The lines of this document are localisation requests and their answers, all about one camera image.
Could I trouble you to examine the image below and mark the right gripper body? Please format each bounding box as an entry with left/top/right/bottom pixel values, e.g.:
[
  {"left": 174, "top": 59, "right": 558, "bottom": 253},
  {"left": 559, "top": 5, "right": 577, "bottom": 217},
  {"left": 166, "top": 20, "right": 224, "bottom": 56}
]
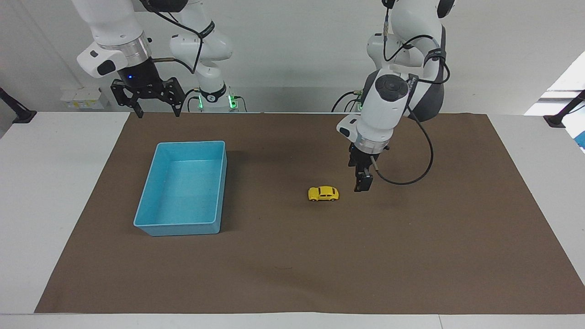
[{"left": 117, "top": 59, "right": 169, "bottom": 97}]

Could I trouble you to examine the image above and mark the blue plastic bin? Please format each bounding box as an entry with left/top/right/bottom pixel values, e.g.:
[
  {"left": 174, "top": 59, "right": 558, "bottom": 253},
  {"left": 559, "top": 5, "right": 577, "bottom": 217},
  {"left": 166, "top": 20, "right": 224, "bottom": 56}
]
[{"left": 133, "top": 140, "right": 228, "bottom": 237}]

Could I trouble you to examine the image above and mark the black stand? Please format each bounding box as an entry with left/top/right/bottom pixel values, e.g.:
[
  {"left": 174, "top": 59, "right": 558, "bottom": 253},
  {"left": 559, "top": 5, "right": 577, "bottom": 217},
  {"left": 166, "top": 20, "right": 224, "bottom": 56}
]
[
  {"left": 543, "top": 90, "right": 585, "bottom": 128},
  {"left": 0, "top": 87, "right": 37, "bottom": 124}
]

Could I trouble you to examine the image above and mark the yellow toy beetle car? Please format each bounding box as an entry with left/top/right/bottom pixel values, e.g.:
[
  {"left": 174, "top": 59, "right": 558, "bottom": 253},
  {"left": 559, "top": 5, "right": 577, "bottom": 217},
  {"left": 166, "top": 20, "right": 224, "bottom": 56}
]
[{"left": 307, "top": 186, "right": 340, "bottom": 202}]

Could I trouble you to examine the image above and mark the white wall box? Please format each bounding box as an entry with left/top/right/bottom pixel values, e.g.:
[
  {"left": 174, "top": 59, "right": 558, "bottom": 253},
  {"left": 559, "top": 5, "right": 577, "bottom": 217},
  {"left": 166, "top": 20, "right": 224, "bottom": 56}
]
[{"left": 60, "top": 87, "right": 111, "bottom": 111}]

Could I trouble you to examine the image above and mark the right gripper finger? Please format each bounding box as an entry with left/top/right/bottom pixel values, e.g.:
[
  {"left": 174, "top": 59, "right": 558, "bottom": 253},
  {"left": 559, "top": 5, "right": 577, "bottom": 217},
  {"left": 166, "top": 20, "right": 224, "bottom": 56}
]
[
  {"left": 111, "top": 79, "right": 144, "bottom": 118},
  {"left": 158, "top": 77, "right": 186, "bottom": 117}
]

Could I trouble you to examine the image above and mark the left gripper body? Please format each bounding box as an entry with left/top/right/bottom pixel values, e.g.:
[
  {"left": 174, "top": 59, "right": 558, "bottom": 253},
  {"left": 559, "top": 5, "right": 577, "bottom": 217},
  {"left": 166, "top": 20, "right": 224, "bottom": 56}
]
[{"left": 348, "top": 143, "right": 381, "bottom": 171}]

